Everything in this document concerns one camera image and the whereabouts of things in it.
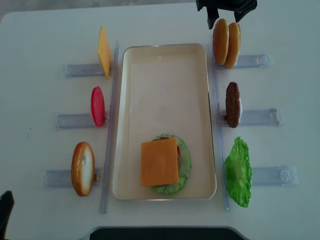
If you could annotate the cream rectangular tray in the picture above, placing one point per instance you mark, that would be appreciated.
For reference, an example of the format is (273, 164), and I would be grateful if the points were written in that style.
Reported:
(164, 90)

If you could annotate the clear holder under cheese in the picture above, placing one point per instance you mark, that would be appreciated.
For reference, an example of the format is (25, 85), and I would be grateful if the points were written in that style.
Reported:
(83, 70)

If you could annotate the clear holder under patty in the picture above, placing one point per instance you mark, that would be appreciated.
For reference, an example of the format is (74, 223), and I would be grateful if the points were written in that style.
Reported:
(262, 117)

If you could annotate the upright cheese slice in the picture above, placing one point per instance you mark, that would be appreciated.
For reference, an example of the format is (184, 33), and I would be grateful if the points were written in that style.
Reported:
(104, 52)

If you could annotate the clear holder under lettuce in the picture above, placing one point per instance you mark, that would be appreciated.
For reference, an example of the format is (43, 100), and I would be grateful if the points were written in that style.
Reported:
(285, 175)

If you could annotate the right long clear rail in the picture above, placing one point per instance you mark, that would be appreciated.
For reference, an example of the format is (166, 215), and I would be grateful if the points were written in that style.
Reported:
(219, 129)

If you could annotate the clear holder under bread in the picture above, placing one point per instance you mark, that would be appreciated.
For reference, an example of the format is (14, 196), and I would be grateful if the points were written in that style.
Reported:
(63, 179)

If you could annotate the upright meat patty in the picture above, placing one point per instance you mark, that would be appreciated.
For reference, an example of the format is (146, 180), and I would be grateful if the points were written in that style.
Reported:
(233, 105)

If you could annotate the left long clear rail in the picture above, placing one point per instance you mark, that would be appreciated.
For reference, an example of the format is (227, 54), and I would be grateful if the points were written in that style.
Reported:
(111, 131)

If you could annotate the lettuce leaf on burger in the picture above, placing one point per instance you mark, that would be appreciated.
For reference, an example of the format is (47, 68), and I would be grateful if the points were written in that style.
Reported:
(184, 170)

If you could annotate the cheese slice on burger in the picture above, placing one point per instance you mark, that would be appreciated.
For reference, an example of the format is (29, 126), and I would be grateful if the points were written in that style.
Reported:
(159, 162)

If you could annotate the bun slice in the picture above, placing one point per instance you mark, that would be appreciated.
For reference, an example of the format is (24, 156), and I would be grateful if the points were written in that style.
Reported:
(234, 44)
(220, 41)

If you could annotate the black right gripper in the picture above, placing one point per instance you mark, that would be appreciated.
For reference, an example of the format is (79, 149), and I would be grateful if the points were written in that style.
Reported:
(239, 7)

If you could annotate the upright tomato slice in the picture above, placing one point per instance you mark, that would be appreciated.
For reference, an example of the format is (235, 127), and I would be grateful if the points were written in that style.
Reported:
(98, 106)

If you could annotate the upright lettuce leaf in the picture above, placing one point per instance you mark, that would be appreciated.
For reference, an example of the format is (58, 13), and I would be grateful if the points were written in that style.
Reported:
(239, 173)

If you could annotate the bun slice front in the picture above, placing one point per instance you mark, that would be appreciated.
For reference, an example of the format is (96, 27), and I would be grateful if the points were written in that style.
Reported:
(220, 41)

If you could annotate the clear holder under buns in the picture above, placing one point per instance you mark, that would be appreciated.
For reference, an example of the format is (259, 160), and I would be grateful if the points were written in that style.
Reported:
(253, 61)

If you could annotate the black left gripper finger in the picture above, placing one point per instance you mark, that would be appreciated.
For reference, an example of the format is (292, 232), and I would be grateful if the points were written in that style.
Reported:
(6, 205)

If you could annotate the clear holder under tomato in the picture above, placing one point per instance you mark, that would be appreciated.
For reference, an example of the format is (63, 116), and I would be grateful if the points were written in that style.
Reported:
(73, 121)

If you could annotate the upright bread bun left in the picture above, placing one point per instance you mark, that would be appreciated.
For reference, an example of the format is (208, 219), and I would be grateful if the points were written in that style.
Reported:
(83, 169)

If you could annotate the long clear rail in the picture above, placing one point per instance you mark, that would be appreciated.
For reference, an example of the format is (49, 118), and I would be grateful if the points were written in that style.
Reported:
(111, 131)
(219, 129)

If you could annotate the upright bun slice rear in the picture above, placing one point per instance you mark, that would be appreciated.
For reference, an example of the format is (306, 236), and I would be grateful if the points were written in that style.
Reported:
(234, 44)

